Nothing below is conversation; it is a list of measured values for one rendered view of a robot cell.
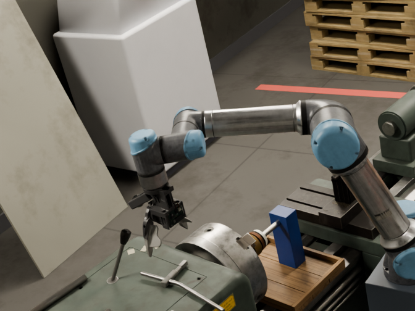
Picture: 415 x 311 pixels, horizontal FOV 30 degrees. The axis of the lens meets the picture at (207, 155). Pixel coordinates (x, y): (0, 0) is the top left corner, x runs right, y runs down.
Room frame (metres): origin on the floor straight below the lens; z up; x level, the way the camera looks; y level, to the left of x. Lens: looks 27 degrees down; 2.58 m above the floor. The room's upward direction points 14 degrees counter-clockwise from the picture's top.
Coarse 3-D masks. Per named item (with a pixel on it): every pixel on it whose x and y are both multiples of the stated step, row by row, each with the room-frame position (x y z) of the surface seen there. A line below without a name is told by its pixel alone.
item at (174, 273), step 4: (184, 260) 1.95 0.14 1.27; (180, 264) 1.93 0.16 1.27; (184, 264) 1.93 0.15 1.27; (176, 268) 1.92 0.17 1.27; (180, 268) 1.92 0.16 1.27; (172, 272) 1.90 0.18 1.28; (176, 272) 1.90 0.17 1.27; (168, 276) 1.88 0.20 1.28; (172, 276) 1.88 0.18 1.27; (176, 276) 1.89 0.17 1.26; (164, 280) 1.87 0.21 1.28; (168, 280) 1.87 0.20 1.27; (164, 284) 1.86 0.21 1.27; (168, 284) 1.86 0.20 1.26
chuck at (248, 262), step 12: (204, 228) 2.16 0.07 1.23; (216, 228) 2.14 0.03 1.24; (228, 228) 2.13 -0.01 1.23; (216, 240) 2.08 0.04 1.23; (228, 240) 2.08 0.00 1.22; (228, 252) 2.03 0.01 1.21; (240, 252) 2.04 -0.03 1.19; (252, 252) 2.05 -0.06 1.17; (240, 264) 2.01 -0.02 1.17; (252, 264) 2.03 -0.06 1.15; (252, 276) 2.00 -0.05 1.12; (264, 276) 2.03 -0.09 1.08; (252, 288) 1.99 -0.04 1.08; (264, 288) 2.03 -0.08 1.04
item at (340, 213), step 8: (328, 208) 2.43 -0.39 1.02; (336, 208) 2.42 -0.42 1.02; (344, 208) 2.41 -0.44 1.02; (352, 208) 2.40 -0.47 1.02; (360, 208) 2.43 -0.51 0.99; (320, 216) 2.42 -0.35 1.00; (328, 216) 2.39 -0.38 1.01; (336, 216) 2.37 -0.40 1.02; (344, 216) 2.37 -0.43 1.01; (352, 216) 2.40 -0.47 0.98; (328, 224) 2.40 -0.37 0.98; (336, 224) 2.37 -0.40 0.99; (344, 224) 2.36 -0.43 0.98
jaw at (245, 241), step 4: (244, 236) 2.12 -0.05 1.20; (248, 236) 2.12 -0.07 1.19; (240, 240) 2.09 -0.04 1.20; (244, 240) 2.09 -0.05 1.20; (248, 240) 2.11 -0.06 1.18; (252, 240) 2.11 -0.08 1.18; (240, 244) 2.07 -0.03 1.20; (244, 244) 2.08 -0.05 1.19; (248, 244) 2.08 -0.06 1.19; (252, 244) 2.10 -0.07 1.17; (244, 248) 2.06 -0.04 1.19
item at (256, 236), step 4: (252, 232) 2.25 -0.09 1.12; (256, 232) 2.24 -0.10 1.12; (252, 236) 2.22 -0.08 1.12; (256, 236) 2.23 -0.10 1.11; (260, 236) 2.23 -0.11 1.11; (256, 240) 2.21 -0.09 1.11; (260, 240) 2.22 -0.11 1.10; (264, 240) 2.22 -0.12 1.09; (256, 244) 2.20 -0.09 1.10; (260, 244) 2.20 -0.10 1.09; (264, 244) 2.22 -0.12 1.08; (256, 248) 2.19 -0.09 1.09; (260, 248) 2.20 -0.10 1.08; (256, 252) 2.18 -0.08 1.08; (260, 252) 2.20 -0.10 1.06
